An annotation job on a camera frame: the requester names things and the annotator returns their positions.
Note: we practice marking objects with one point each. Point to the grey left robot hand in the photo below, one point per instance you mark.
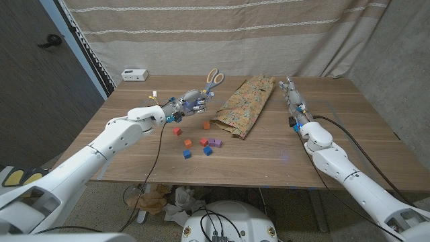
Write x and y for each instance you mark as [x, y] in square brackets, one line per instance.
[188, 102]

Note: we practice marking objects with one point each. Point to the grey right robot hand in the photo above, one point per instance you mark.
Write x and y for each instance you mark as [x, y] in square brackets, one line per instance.
[295, 99]

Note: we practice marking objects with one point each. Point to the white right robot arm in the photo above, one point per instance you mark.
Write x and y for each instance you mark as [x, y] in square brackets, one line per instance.
[336, 164]

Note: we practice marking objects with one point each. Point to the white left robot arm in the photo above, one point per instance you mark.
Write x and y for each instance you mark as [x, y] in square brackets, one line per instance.
[84, 164]

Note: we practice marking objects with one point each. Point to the floral brown wrapping paper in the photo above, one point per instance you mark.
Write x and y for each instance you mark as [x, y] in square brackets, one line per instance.
[247, 104]

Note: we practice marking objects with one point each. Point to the crumpled white paper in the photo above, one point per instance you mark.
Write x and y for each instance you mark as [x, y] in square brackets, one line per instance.
[183, 201]

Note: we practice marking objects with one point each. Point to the crumpled brown paper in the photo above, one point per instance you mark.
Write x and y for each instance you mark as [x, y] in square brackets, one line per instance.
[148, 201]

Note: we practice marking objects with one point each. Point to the orange foam cube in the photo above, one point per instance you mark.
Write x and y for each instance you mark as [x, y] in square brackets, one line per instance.
[206, 125]
[188, 143]

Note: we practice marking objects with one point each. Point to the red foam cube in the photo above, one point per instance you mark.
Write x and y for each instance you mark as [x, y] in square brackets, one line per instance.
[203, 142]
[177, 131]

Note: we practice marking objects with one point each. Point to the blue foam cube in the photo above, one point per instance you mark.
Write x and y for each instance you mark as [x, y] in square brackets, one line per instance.
[186, 154]
[207, 150]

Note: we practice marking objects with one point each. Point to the white power strip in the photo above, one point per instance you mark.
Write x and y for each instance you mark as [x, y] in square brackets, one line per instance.
[134, 75]

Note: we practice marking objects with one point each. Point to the beige striped curtain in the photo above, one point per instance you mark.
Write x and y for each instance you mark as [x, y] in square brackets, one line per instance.
[215, 40]

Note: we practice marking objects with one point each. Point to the metal table leg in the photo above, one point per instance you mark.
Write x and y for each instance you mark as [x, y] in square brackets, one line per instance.
[319, 211]
[142, 215]

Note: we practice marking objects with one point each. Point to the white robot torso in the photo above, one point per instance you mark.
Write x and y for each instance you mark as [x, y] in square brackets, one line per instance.
[245, 218]

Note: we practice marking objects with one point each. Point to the dark wooden door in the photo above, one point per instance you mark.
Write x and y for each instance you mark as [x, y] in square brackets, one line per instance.
[33, 101]

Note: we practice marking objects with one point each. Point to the black yellow foot pedal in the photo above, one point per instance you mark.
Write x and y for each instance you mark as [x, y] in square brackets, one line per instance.
[13, 177]

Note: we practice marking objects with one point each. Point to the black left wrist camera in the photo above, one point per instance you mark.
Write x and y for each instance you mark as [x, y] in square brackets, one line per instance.
[178, 117]

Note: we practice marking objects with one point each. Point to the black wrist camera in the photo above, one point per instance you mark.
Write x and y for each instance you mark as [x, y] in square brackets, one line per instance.
[292, 121]
[178, 117]

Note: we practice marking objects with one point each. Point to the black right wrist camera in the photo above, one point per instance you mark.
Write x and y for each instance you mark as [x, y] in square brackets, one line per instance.
[292, 121]

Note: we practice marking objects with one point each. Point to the black backdrop frame bar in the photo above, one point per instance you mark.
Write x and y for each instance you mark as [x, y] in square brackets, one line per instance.
[88, 55]

